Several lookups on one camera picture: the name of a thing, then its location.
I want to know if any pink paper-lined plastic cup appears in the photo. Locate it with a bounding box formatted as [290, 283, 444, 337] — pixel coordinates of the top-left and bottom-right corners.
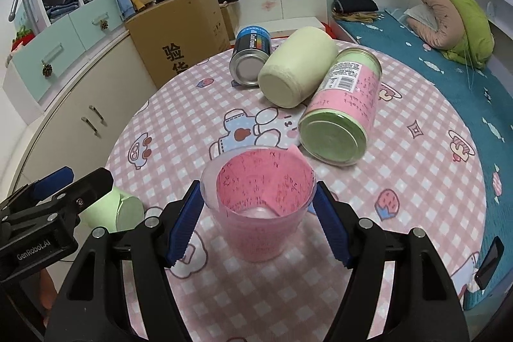
[200, 145, 316, 263]

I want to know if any teal drawer unit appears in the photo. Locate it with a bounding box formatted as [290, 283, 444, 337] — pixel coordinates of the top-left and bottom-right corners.
[3, 0, 122, 108]

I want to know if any white pillow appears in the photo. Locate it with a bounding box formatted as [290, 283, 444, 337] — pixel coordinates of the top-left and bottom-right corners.
[404, 4, 438, 31]

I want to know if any tall pink green jar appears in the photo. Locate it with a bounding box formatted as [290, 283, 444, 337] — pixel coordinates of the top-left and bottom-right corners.
[298, 47, 383, 166]

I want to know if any black smartphone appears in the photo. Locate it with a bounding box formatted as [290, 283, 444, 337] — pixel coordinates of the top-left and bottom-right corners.
[475, 236, 504, 290]

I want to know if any small light green cup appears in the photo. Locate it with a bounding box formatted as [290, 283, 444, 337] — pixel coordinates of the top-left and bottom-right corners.
[80, 187, 144, 233]

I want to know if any green pink rolled quilt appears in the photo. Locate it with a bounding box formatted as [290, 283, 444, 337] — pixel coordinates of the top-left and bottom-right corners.
[406, 0, 495, 70]

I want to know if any red storage box white lid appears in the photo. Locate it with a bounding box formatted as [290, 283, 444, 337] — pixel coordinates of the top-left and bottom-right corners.
[256, 16, 326, 39]

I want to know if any brown cardboard box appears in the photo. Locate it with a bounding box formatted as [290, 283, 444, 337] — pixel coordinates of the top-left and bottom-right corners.
[125, 0, 231, 88]

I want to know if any blue labelled metal can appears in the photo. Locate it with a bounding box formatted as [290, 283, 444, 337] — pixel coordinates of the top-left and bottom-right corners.
[230, 25, 271, 87]

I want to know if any dark folded clothes pile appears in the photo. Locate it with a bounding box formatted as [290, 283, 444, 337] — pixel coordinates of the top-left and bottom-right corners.
[331, 0, 378, 23]

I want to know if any cream yellow cup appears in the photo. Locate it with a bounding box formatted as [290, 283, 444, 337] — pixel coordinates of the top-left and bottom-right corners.
[257, 27, 338, 108]

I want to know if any cream low cabinet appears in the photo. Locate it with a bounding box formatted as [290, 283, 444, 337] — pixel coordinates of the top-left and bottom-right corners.
[1, 32, 156, 198]

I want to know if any red strawberry plush toy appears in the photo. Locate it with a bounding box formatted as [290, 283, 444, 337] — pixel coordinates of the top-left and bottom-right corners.
[11, 25, 35, 52]

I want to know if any teal patterned mattress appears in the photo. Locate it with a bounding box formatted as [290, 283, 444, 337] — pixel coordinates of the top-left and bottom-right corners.
[337, 11, 512, 309]

